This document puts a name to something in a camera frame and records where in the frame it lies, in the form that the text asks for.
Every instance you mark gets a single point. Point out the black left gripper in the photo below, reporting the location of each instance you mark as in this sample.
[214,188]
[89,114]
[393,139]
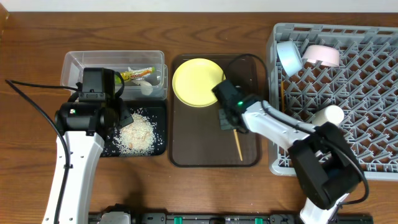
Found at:
[125,116]

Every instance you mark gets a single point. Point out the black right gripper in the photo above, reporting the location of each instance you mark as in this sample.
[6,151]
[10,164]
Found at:
[225,119]

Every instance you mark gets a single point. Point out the rice and nuts leftovers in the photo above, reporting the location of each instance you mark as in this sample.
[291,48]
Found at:
[140,138]

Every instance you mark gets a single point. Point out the yellow green snack wrapper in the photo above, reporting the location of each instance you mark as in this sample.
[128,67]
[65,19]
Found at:
[138,74]

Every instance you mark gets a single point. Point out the light blue bowl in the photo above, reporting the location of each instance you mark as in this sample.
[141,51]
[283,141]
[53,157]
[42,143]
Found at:
[290,57]

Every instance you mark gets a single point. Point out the white cup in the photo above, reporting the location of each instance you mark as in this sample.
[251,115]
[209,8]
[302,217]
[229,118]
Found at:
[332,114]

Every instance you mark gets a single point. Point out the white bowl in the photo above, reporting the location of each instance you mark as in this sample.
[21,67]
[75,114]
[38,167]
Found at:
[328,56]

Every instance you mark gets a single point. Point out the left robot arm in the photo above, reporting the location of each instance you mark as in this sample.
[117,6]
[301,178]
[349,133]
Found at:
[83,128]

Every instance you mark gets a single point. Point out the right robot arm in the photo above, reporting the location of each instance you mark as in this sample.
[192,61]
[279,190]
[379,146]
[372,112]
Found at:
[326,168]

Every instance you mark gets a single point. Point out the grey dishwasher rack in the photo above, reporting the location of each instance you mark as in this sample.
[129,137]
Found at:
[364,86]

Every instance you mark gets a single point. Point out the black rectangular tray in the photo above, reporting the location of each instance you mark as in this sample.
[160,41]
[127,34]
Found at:
[157,108]

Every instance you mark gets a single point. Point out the crumpled white tissue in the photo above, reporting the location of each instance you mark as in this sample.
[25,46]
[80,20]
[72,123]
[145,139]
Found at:
[145,86]

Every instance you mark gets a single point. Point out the brown serving tray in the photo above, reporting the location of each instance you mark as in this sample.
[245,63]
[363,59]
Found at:
[197,139]

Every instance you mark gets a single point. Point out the clear plastic bin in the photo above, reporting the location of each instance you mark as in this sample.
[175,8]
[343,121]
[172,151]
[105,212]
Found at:
[119,61]

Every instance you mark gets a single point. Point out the yellow plate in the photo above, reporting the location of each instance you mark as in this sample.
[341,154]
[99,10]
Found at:
[194,80]

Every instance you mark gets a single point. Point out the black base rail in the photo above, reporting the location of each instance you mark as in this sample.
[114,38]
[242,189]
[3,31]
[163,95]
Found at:
[119,213]

